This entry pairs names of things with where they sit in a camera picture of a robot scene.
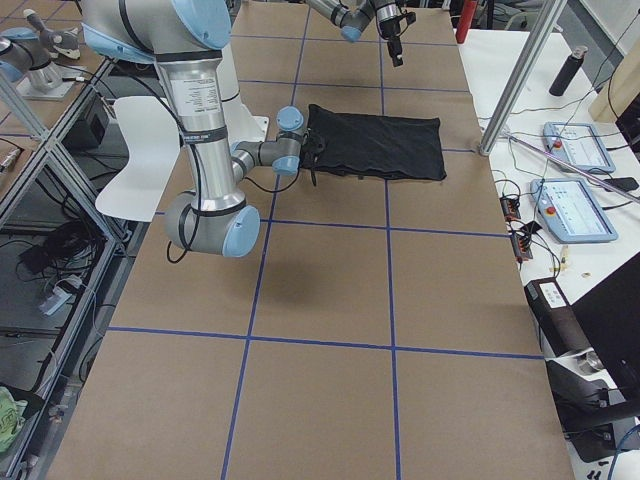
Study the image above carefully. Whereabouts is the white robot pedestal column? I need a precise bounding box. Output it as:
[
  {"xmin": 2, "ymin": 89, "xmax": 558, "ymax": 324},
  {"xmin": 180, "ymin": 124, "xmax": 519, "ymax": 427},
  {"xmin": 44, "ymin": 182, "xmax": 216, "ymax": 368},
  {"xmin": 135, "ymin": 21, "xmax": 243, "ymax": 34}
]
[{"xmin": 216, "ymin": 43, "xmax": 269, "ymax": 147}]

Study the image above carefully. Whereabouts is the far teach pendant tablet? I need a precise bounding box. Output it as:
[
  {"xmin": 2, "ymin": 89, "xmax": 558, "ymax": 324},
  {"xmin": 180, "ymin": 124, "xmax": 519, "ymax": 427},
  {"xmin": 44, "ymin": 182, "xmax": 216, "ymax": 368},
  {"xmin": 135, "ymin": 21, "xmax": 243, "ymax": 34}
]
[{"xmin": 542, "ymin": 122, "xmax": 616, "ymax": 174}]

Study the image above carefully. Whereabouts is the white plastic chair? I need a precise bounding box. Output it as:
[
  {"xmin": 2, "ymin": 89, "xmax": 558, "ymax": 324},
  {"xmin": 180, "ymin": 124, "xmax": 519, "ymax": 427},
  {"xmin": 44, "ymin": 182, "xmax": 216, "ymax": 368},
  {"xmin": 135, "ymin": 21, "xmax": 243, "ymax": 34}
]
[{"xmin": 95, "ymin": 96, "xmax": 180, "ymax": 222}]

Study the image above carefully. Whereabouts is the orange circuit board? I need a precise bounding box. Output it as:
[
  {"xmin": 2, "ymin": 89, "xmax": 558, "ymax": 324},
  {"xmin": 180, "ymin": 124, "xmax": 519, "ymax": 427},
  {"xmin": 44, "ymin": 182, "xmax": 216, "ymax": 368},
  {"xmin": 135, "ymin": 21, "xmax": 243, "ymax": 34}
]
[{"xmin": 499, "ymin": 196, "xmax": 521, "ymax": 221}]

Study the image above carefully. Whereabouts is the black t-shirt with logo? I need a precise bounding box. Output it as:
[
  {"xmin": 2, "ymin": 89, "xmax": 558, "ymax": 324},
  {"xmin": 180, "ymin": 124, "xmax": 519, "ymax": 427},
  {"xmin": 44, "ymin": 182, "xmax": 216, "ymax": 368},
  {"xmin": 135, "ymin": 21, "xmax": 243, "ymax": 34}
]
[{"xmin": 307, "ymin": 104, "xmax": 446, "ymax": 181}]

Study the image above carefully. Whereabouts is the black water bottle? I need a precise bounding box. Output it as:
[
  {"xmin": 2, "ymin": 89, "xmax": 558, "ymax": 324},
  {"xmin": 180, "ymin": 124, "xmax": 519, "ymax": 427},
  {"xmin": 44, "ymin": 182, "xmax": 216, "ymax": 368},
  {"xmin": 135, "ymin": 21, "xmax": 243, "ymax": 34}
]
[{"xmin": 548, "ymin": 45, "xmax": 589, "ymax": 97}]

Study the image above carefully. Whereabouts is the red fire extinguisher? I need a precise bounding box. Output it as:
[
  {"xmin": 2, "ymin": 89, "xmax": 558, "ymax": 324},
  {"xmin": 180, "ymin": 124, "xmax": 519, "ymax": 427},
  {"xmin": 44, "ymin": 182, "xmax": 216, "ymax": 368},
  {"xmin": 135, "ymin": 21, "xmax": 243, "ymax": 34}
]
[{"xmin": 455, "ymin": 0, "xmax": 478, "ymax": 44}]

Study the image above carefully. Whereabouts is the near teach pendant tablet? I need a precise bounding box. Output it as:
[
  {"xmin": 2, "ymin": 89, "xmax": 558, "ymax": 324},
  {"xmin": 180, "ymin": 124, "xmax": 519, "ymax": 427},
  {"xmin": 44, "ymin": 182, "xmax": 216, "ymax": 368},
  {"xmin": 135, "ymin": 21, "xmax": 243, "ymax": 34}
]
[{"xmin": 530, "ymin": 179, "xmax": 618, "ymax": 244}]

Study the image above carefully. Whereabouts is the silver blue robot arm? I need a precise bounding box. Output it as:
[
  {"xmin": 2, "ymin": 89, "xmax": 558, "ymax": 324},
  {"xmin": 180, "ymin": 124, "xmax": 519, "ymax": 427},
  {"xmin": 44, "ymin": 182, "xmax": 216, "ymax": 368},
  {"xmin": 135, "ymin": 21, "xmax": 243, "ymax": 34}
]
[
  {"xmin": 82, "ymin": 1, "xmax": 304, "ymax": 257},
  {"xmin": 306, "ymin": 0, "xmax": 416, "ymax": 67}
]

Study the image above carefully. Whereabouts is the green cloth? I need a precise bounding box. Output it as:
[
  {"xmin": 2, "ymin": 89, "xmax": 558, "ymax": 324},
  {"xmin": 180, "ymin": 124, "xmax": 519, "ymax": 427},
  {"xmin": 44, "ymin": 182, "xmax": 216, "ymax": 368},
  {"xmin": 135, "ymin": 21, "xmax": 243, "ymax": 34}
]
[{"xmin": 0, "ymin": 386, "xmax": 28, "ymax": 453}]

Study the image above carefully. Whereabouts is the black box with label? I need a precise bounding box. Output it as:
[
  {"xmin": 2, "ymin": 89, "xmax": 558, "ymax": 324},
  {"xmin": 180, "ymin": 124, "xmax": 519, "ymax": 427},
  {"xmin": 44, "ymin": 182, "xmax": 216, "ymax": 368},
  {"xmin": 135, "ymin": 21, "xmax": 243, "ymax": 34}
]
[{"xmin": 524, "ymin": 277, "xmax": 592, "ymax": 358}]

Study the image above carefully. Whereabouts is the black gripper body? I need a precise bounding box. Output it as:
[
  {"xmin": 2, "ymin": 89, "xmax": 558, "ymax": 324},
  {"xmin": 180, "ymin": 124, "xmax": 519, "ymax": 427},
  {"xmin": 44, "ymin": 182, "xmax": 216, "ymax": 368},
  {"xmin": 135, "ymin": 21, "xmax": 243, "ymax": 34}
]
[{"xmin": 377, "ymin": 17, "xmax": 402, "ymax": 53}]

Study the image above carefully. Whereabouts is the metal reacher grabber tool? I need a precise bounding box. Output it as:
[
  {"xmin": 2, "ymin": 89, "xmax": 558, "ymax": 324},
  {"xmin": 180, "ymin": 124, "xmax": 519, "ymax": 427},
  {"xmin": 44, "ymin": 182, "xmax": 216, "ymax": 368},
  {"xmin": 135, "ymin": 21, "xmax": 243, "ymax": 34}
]
[{"xmin": 503, "ymin": 133, "xmax": 639, "ymax": 204}]

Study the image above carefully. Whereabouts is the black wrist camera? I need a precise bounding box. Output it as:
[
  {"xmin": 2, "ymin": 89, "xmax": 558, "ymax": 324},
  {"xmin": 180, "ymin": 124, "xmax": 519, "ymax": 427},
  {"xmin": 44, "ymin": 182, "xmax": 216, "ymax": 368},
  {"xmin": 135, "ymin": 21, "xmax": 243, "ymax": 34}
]
[
  {"xmin": 396, "ymin": 11, "xmax": 416, "ymax": 26},
  {"xmin": 303, "ymin": 132, "xmax": 326, "ymax": 169}
]

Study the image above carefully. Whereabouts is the aluminium frame post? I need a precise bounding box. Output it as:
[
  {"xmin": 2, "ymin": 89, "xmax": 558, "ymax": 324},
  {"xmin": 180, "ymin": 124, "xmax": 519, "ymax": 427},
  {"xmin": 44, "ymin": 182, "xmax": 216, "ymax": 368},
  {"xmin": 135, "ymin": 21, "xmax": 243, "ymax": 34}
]
[{"xmin": 478, "ymin": 0, "xmax": 568, "ymax": 156}]

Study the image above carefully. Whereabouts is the black monitor on stand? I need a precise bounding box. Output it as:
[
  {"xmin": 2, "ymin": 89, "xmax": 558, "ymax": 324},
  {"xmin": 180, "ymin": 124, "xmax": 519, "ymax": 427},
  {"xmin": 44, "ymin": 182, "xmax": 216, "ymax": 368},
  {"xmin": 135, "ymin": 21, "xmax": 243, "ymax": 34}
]
[{"xmin": 546, "ymin": 256, "xmax": 639, "ymax": 462}]

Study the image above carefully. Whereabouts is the teach pendant tablet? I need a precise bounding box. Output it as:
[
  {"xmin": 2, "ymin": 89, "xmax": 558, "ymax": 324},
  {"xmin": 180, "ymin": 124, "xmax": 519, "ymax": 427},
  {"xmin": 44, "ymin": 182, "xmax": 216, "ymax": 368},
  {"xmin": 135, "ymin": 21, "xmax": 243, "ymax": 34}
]
[
  {"xmin": 530, "ymin": 179, "xmax": 618, "ymax": 244},
  {"xmin": 542, "ymin": 122, "xmax": 616, "ymax": 174}
]

